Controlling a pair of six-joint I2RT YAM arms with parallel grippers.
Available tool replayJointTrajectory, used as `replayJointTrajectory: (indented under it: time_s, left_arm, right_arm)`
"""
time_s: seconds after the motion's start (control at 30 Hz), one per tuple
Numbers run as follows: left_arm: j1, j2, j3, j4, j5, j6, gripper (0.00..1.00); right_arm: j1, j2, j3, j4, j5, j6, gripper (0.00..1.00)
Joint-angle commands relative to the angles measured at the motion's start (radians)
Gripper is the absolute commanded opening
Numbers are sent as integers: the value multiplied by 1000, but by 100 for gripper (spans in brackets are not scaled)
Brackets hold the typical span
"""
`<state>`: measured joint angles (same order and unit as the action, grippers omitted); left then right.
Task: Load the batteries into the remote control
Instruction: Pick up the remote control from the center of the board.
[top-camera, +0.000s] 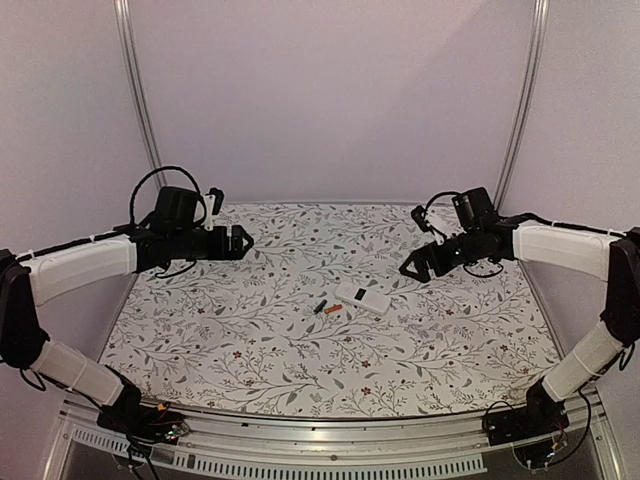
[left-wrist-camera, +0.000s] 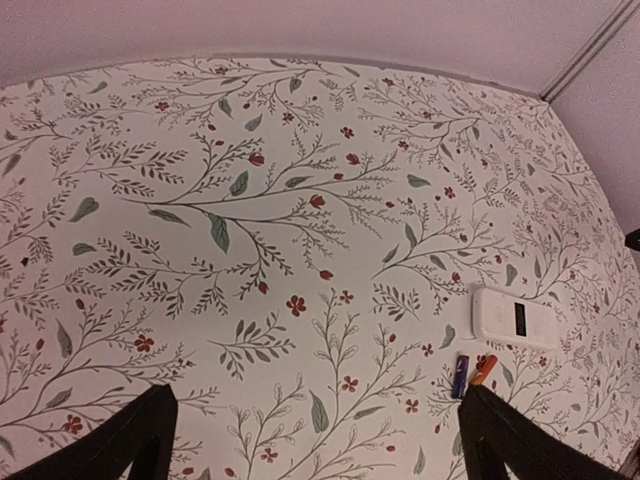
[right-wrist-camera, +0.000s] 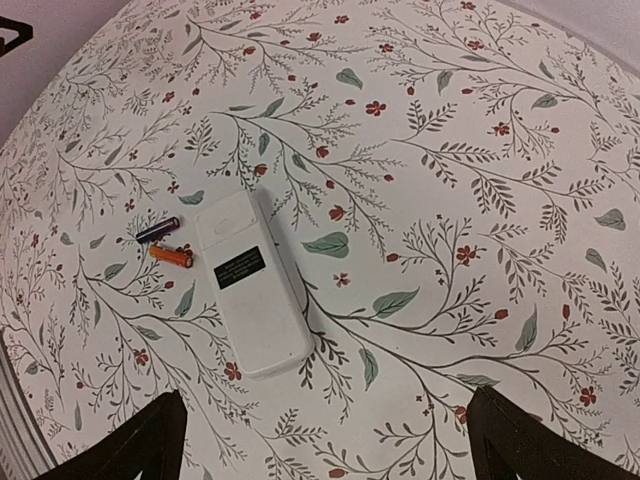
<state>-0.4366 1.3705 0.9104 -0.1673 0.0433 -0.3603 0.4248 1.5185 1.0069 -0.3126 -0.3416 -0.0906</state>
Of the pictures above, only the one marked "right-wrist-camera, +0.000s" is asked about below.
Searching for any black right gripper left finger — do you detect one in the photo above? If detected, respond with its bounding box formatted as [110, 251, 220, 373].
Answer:
[37, 390, 187, 479]

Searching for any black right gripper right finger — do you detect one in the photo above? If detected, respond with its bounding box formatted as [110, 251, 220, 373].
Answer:
[467, 387, 638, 480]

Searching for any white remote control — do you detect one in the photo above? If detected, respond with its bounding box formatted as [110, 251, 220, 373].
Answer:
[194, 191, 313, 379]

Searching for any orange AAA battery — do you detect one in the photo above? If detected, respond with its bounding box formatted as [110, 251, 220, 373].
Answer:
[149, 245, 194, 268]

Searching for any dark purple AAA battery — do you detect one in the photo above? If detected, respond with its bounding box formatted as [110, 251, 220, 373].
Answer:
[135, 216, 180, 244]

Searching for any floral patterned table mat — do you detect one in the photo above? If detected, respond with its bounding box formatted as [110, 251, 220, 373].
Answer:
[1, 1, 639, 479]

